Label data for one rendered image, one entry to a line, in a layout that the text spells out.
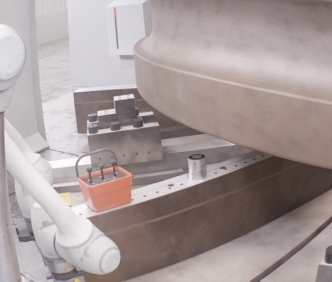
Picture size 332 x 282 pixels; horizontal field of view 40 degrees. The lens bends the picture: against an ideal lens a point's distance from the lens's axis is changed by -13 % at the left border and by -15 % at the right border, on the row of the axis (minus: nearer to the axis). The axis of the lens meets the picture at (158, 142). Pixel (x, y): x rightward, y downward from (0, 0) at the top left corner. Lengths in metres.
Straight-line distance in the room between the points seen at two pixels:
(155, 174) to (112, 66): 3.74
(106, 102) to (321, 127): 2.77
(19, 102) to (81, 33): 2.31
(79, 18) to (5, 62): 6.37
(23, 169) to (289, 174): 1.77
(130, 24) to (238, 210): 3.91
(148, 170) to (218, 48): 1.24
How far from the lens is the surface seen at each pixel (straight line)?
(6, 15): 5.01
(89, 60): 7.14
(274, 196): 2.58
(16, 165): 1.11
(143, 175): 3.26
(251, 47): 2.14
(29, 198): 1.52
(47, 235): 1.25
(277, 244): 2.42
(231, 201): 2.38
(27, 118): 5.26
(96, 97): 4.32
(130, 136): 3.12
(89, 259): 1.13
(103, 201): 2.04
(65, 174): 3.29
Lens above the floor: 1.56
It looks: 18 degrees down
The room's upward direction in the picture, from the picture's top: 6 degrees counter-clockwise
